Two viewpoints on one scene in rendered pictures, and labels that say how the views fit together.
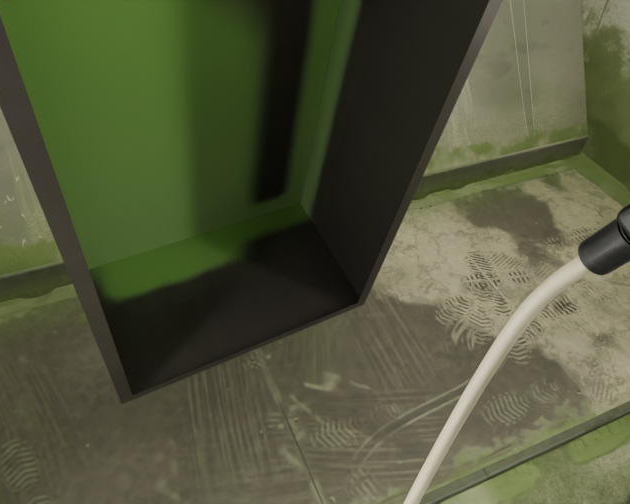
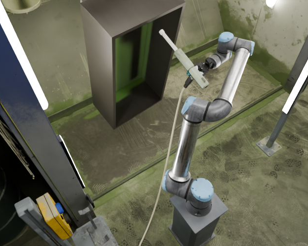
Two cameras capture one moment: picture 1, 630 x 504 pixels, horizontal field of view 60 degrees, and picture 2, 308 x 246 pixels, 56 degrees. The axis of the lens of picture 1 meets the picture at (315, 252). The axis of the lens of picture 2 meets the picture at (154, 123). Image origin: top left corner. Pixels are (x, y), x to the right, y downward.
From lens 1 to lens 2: 164 cm
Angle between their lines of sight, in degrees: 9
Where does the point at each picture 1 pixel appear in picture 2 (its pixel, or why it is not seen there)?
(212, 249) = (122, 92)
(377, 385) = (169, 121)
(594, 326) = not seen: hidden behind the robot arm
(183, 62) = (117, 56)
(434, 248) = (180, 81)
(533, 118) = (205, 32)
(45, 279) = (71, 110)
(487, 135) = (191, 41)
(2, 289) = (60, 114)
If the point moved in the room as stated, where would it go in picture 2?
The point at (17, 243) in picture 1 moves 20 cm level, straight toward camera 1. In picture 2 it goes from (62, 101) to (73, 110)
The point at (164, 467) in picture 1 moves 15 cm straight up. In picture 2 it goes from (120, 149) to (118, 141)
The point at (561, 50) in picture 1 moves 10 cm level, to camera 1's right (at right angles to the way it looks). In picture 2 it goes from (211, 9) to (218, 8)
